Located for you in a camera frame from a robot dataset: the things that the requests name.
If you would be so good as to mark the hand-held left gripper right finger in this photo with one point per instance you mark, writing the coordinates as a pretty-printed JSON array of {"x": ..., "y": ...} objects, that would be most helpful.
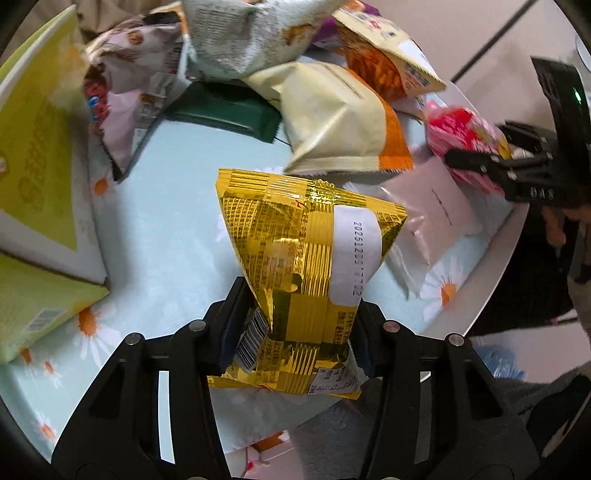
[{"x": 364, "y": 357}]

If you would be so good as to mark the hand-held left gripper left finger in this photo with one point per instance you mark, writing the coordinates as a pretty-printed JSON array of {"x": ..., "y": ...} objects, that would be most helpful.
[{"x": 227, "y": 336}]

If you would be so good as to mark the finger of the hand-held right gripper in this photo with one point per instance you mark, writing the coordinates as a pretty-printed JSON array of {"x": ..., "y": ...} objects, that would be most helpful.
[
  {"x": 480, "y": 161},
  {"x": 521, "y": 136}
]

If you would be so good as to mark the pink-red snack packet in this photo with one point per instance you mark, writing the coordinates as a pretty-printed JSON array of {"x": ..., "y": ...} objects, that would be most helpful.
[{"x": 455, "y": 129}]

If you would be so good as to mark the gold foil snack packet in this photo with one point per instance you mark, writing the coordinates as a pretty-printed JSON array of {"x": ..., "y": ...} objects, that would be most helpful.
[{"x": 304, "y": 258}]

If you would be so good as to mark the yellow-green cardboard box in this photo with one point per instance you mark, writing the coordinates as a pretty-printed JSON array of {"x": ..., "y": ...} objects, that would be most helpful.
[{"x": 41, "y": 161}]

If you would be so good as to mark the pink-brown snack bag red print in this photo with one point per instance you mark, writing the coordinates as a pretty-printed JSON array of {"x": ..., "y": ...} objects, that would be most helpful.
[{"x": 122, "y": 83}]

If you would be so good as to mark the person's right hand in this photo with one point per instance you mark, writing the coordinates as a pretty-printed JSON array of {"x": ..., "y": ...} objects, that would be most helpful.
[{"x": 554, "y": 226}]

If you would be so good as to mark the grey translucent pouch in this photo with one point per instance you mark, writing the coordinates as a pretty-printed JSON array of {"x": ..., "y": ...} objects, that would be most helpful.
[{"x": 429, "y": 212}]

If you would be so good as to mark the daisy print tablecloth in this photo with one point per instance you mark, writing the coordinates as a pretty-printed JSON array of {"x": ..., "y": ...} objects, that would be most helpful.
[{"x": 184, "y": 207}]

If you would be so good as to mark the blue plastic bag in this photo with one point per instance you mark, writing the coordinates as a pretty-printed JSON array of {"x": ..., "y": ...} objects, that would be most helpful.
[{"x": 501, "y": 362}]

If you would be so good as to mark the cream bag of orange sticks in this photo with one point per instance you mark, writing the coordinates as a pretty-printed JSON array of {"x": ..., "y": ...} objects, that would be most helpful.
[{"x": 392, "y": 55}]

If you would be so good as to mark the cream snack bag orange corner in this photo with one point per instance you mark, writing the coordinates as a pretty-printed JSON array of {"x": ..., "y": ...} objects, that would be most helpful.
[{"x": 330, "y": 115}]

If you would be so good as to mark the purple snack bag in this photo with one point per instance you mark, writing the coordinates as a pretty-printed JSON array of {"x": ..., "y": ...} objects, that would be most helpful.
[{"x": 325, "y": 34}]

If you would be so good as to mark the dark green snack packet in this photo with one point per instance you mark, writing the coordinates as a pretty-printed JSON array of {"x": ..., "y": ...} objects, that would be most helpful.
[{"x": 221, "y": 108}]

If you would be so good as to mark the white speckled snack bag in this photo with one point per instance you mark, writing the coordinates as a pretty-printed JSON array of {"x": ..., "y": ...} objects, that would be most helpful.
[{"x": 249, "y": 32}]

